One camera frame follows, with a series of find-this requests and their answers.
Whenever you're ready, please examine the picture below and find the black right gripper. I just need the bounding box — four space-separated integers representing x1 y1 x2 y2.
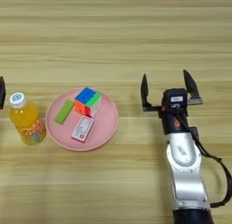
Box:
140 69 203 135

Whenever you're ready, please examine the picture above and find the small red white card box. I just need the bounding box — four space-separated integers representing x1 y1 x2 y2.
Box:
71 115 95 143

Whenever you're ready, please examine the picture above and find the green rectangular block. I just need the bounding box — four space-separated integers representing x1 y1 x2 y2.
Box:
53 99 75 125

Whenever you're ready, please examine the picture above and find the orange juice bottle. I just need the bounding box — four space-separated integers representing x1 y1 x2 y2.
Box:
8 92 47 146

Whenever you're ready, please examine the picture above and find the pink round plate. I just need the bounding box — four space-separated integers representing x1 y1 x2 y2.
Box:
44 87 120 151

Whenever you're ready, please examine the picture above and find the multicoloured puzzle cube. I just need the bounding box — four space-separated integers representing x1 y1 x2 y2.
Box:
73 86 102 118

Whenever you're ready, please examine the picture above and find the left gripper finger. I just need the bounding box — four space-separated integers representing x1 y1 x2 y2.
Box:
0 76 6 110

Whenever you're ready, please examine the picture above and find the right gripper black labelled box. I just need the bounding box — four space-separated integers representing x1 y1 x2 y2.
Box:
162 88 189 110

